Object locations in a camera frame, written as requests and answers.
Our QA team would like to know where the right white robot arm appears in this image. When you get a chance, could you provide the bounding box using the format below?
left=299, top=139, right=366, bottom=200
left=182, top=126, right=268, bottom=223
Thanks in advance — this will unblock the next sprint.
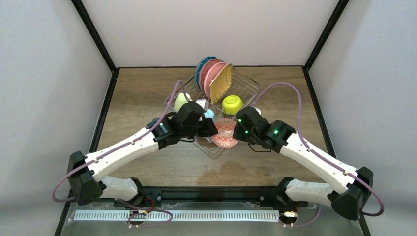
left=233, top=106, right=374, bottom=221

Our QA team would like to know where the light blue mug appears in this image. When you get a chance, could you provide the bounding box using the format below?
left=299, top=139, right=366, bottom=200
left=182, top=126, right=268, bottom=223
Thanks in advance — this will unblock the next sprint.
left=204, top=109, right=215, bottom=120

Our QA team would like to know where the blue polka dot plate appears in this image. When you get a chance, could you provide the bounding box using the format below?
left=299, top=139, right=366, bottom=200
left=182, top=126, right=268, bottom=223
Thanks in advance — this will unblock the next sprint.
left=194, top=56, right=217, bottom=90

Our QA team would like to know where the metal wire dish rack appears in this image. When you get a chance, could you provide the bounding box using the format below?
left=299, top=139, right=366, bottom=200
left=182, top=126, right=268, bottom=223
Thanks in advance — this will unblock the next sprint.
left=183, top=64, right=261, bottom=149

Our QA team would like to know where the pink polka dot plate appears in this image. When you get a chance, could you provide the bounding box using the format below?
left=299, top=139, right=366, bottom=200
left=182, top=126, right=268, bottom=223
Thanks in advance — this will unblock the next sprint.
left=198, top=58, right=227, bottom=97

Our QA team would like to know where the white slotted cable duct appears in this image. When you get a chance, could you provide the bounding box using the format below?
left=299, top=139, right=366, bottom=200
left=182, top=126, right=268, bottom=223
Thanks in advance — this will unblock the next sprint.
left=73, top=210, right=280, bottom=222

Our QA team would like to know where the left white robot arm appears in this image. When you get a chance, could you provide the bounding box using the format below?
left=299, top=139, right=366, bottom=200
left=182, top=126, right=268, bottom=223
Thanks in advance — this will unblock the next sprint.
left=67, top=102, right=218, bottom=205

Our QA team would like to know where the light green mug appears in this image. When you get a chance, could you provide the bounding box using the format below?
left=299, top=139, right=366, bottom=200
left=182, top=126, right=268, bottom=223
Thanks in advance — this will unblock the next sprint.
left=173, top=92, right=192, bottom=112

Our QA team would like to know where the yellow-green bowl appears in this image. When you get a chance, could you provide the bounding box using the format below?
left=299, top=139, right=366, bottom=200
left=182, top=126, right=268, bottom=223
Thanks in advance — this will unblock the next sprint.
left=222, top=95, right=244, bottom=115

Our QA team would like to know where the red patterned bowl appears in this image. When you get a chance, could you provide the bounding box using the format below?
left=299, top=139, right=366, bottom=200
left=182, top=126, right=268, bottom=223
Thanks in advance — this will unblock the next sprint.
left=212, top=118, right=238, bottom=148

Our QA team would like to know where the black aluminium frame rail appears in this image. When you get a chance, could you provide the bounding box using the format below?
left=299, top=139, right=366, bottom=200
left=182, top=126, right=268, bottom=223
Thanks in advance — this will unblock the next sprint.
left=66, top=186, right=358, bottom=203

